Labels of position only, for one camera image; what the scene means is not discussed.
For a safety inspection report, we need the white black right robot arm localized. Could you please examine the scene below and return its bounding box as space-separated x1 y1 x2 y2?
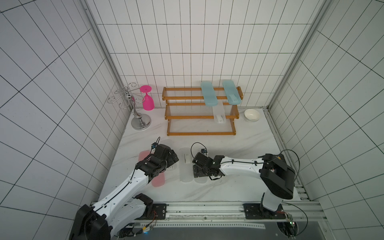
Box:
192 153 296 220

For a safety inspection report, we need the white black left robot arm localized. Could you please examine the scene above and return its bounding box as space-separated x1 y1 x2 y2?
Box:
69 143 179 240

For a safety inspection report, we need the pink pencil case left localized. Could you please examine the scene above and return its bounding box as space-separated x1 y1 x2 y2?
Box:
138 150 151 162

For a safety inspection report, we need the pink pencil case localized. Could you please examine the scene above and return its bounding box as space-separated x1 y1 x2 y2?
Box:
138 150 151 162
151 172 166 188

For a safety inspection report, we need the pink pencil case right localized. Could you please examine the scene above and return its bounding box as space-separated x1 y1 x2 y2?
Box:
151 172 166 188

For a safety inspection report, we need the orange wooden two-tier shelf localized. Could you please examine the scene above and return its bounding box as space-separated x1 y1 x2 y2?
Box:
162 87 240 136

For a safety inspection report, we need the chrome glass holder stand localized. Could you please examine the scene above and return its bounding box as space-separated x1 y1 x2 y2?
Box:
107 83 152 131

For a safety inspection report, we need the magenta plastic goblet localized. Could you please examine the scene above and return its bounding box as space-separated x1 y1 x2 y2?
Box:
140 85 155 111

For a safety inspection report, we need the white ceramic bowl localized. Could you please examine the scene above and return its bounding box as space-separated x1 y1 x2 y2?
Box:
244 109 261 122

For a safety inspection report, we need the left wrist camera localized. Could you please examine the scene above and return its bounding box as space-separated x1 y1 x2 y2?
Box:
151 143 159 150

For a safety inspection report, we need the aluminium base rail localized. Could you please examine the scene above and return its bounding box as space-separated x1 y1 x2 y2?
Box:
130 201 327 230

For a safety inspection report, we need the electronics board with wires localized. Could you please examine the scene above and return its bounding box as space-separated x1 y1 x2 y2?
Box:
277 218 299 238

